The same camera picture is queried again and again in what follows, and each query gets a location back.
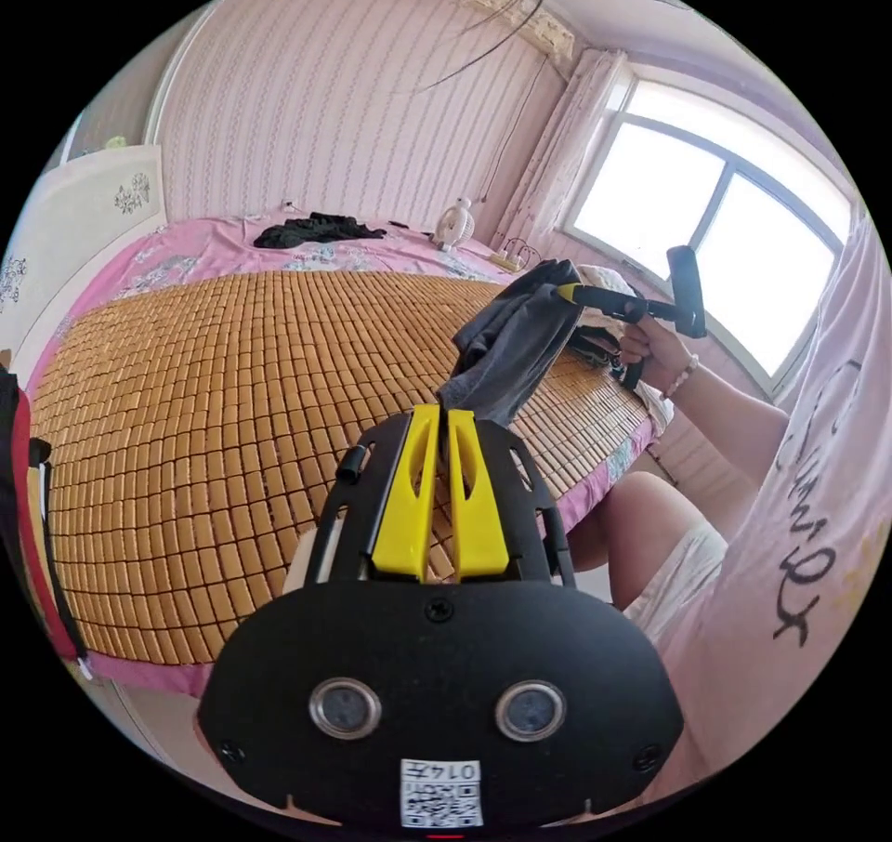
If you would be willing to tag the pile of clothes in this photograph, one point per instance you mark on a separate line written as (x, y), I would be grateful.
(606, 277)

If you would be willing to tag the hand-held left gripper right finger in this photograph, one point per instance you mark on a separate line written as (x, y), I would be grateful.
(477, 514)

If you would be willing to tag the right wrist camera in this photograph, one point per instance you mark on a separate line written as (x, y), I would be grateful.
(686, 291)

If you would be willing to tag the red and black bag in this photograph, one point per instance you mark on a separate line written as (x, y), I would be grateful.
(28, 507)

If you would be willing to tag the window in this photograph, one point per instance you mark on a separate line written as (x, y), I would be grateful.
(697, 215)

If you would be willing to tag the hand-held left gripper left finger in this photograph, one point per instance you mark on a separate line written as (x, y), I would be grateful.
(407, 507)

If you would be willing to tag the dark gray short sleeve shirt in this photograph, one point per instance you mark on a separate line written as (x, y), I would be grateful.
(516, 347)

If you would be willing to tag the person's right forearm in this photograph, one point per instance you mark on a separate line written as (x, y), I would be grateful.
(732, 417)

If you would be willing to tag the black garment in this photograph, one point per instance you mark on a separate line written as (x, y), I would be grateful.
(317, 230)

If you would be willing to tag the white air conditioner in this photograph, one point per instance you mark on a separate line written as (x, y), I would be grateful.
(519, 16)

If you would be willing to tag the pale pink curtain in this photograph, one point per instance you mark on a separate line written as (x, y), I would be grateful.
(557, 159)

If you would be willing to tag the white cupboard with flower print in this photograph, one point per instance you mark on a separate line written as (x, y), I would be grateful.
(77, 228)

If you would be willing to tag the bed with woven mat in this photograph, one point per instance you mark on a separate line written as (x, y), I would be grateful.
(209, 403)

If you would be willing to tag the person's body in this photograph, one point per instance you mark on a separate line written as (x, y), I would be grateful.
(780, 521)

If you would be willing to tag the small white fan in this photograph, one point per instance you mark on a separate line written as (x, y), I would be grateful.
(456, 225)

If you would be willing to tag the person's left hand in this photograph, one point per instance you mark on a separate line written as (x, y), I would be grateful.
(305, 556)

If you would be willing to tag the person's right hand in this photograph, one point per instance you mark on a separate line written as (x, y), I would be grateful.
(658, 354)

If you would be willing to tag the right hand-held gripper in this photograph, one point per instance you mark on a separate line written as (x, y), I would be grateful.
(620, 304)

